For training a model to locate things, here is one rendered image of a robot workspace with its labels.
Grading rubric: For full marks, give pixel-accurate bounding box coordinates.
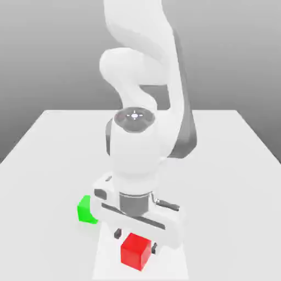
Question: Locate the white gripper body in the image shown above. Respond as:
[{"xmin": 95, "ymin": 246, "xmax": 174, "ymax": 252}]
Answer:
[{"xmin": 91, "ymin": 196, "xmax": 186, "ymax": 250}]

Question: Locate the small red cube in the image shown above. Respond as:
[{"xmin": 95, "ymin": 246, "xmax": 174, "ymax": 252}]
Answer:
[{"xmin": 120, "ymin": 232, "xmax": 153, "ymax": 272}]

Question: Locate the small green cube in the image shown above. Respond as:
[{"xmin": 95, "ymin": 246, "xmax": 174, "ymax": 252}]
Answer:
[{"xmin": 77, "ymin": 194, "xmax": 99, "ymax": 224}]

